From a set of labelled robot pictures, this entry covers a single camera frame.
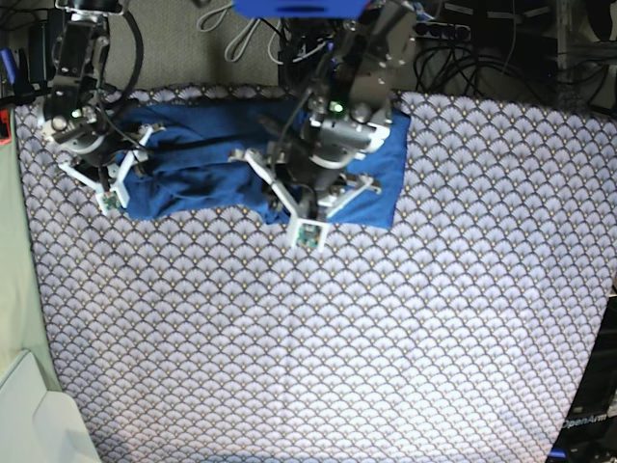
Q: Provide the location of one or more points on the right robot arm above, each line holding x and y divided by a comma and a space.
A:
77, 118

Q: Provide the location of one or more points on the black power strip red switch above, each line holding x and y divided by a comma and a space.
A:
437, 31

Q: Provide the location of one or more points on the blue long-sleeve T-shirt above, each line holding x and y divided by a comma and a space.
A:
189, 169

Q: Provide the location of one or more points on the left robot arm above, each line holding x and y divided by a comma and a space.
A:
344, 115

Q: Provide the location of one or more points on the blue handled clamp left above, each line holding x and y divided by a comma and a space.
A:
16, 76

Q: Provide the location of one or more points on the fan-patterned tablecloth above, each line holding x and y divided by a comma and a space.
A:
459, 335

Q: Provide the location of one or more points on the black OpenArm box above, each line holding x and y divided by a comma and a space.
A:
588, 433

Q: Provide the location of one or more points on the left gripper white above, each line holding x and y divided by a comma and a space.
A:
310, 210

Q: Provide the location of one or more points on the blue box at top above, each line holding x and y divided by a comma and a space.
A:
301, 8

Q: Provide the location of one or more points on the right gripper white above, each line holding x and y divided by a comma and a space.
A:
103, 162

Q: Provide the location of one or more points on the white bin at corner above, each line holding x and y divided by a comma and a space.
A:
39, 425

